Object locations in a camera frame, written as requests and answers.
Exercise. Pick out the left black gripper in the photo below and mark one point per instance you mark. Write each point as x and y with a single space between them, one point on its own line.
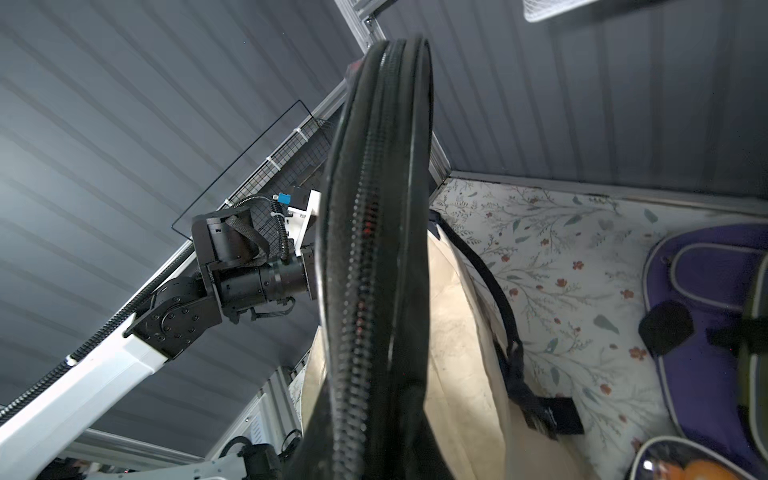
265 291

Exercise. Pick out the black zippered paddle case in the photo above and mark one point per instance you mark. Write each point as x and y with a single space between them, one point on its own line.
369 420

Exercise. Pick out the floral canvas tote bag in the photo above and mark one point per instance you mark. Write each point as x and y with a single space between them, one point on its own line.
489 423

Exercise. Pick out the purple round case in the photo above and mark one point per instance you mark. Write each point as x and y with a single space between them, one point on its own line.
695 285

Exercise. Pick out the olive green paddle cover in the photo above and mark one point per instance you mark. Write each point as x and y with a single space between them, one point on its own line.
752 362

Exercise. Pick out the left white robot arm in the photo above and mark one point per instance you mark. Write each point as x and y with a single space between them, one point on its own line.
165 318

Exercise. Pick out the black wire side basket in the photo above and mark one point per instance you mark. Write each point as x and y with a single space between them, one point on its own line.
290 153

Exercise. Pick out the white wire wall basket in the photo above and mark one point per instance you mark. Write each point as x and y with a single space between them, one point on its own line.
541 10

